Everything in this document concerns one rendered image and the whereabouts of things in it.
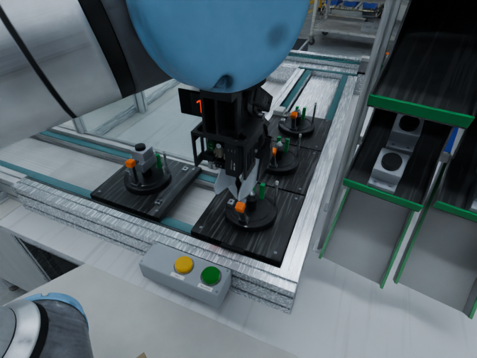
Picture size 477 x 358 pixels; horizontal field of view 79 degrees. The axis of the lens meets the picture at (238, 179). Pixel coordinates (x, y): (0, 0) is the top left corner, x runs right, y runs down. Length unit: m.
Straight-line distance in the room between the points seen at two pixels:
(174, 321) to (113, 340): 0.14
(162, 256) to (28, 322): 0.33
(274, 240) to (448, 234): 0.36
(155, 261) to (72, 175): 0.53
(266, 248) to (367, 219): 0.24
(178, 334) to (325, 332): 0.33
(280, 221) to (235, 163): 0.45
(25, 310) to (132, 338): 0.32
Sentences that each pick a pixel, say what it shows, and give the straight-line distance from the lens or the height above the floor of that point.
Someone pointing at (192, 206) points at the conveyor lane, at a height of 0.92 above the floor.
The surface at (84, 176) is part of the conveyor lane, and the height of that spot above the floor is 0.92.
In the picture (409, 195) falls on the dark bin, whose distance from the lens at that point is 0.59.
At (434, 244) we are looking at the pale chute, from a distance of 0.73.
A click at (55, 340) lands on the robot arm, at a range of 0.51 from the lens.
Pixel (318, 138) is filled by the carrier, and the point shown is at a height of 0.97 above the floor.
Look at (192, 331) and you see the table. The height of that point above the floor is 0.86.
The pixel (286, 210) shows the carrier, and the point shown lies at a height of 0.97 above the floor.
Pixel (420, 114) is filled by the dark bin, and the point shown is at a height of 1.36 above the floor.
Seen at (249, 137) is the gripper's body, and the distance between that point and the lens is 0.33.
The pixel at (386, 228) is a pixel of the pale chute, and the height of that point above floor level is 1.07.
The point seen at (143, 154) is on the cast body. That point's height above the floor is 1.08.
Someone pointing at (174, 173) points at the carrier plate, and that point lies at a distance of 0.94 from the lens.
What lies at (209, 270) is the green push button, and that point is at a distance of 0.68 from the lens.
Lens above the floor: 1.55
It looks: 40 degrees down
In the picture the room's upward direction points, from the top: straight up
